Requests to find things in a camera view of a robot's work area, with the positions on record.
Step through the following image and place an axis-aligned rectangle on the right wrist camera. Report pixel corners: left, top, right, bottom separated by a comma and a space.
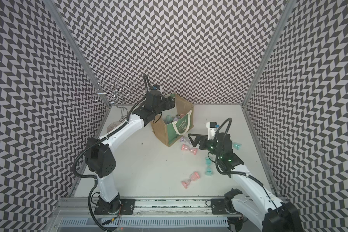
206, 122, 220, 140

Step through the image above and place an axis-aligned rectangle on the metal base rail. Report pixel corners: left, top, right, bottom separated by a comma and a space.
55, 197, 240, 217

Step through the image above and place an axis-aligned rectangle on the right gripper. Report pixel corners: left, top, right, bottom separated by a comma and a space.
188, 134, 223, 158

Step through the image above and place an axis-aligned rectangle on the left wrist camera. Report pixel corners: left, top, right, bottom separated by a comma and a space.
151, 84, 160, 90

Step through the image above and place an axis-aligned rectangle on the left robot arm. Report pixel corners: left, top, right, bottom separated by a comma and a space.
72, 74, 175, 214

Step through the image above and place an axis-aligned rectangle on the pink hourglass front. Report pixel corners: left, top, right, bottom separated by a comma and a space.
181, 172, 201, 189

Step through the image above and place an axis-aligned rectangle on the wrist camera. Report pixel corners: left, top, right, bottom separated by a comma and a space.
206, 122, 220, 140
151, 84, 160, 90

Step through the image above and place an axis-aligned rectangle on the silver wire stand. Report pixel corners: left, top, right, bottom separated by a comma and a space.
95, 78, 132, 122

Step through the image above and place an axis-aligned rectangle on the green canvas Christmas bag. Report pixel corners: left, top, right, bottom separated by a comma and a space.
150, 93, 194, 147

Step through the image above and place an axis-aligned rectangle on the purple hourglass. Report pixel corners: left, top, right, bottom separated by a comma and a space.
179, 136, 191, 145

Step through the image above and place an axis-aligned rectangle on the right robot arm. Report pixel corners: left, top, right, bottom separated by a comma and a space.
188, 118, 303, 232

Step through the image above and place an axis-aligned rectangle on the pink glass bowl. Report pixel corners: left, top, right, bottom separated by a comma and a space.
106, 121, 121, 133

